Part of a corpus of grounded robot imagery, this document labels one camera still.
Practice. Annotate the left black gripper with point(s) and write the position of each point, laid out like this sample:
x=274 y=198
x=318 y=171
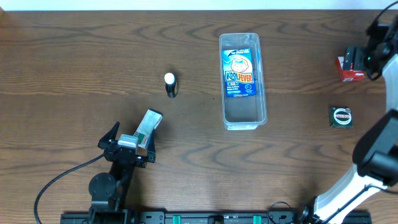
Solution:
x=140 y=162

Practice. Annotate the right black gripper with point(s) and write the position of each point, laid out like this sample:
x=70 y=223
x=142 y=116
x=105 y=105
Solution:
x=359 y=63

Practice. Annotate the white green medicine box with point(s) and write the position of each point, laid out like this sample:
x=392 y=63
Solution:
x=150 y=122

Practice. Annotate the red small box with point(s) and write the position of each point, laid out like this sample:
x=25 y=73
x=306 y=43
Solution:
x=350 y=75

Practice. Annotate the dark bottle white cap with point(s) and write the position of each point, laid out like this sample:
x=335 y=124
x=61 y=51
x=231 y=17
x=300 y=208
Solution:
x=171 y=85

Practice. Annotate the blue Kool Fever box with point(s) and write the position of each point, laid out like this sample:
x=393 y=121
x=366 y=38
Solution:
x=238 y=72

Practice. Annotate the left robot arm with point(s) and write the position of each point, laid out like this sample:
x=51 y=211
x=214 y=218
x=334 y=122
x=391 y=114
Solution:
x=109 y=190

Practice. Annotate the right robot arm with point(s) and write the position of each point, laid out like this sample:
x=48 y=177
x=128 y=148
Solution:
x=374 y=167

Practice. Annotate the clear plastic container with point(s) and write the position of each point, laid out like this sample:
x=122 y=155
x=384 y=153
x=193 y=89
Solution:
x=244 y=113

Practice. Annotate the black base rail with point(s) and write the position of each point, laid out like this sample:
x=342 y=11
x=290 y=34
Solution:
x=178 y=218

